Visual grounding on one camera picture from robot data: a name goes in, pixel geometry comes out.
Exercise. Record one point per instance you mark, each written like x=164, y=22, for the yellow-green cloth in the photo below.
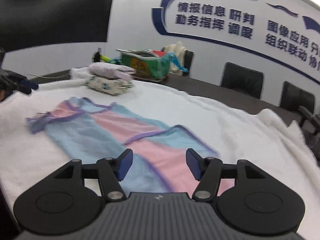
x=105, y=59

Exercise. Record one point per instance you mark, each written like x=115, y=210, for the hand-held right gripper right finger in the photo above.
x=193, y=165

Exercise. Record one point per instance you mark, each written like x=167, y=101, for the black office chair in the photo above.
x=189, y=60
x=310, y=122
x=241, y=80
x=296, y=97

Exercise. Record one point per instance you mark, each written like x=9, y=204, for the large black wall screen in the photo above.
x=50, y=12

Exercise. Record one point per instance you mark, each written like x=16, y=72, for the cream cloth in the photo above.
x=175, y=52

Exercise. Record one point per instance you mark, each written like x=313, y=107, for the blue wall lettering sign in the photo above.
x=215, y=20

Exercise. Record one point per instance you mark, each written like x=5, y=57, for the green storage bag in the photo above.
x=147, y=66

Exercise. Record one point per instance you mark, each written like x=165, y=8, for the pink and blue garment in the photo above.
x=82, y=130

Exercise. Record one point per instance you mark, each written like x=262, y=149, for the folded pink floral garment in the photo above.
x=107, y=70

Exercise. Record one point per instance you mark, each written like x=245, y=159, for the white fleece blanket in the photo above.
x=237, y=142

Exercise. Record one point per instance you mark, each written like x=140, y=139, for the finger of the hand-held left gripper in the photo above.
x=28, y=86

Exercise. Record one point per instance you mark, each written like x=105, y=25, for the folded cream green-flower garment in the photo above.
x=107, y=86

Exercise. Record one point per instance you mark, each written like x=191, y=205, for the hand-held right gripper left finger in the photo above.
x=126, y=165

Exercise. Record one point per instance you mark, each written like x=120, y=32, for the black walkie-talkie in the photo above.
x=97, y=56

